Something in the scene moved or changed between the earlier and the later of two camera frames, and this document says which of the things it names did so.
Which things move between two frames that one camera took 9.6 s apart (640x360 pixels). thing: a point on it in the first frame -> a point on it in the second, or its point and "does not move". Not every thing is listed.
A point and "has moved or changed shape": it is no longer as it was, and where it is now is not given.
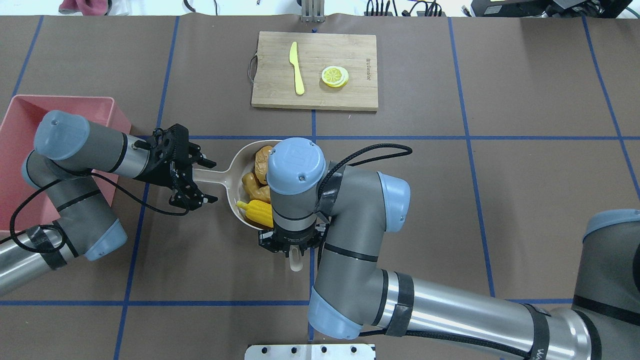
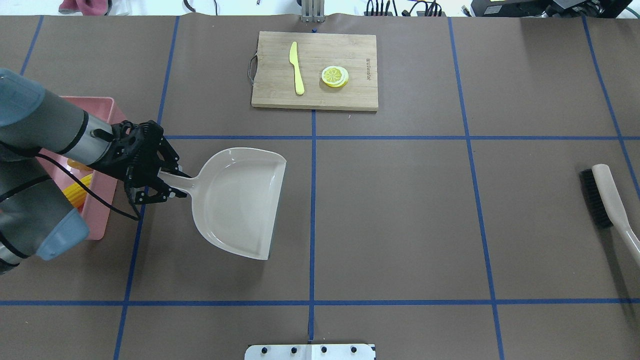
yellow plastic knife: (293, 59) does not move
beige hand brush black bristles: (295, 258) -> (604, 203)
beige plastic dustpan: (242, 163) has moved or changed shape
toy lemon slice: (335, 76) does not move
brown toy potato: (261, 164) has moved or changed shape
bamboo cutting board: (315, 70) does not move
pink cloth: (86, 7) does not move
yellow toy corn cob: (258, 211) has moved or changed shape
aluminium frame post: (313, 11) does not move
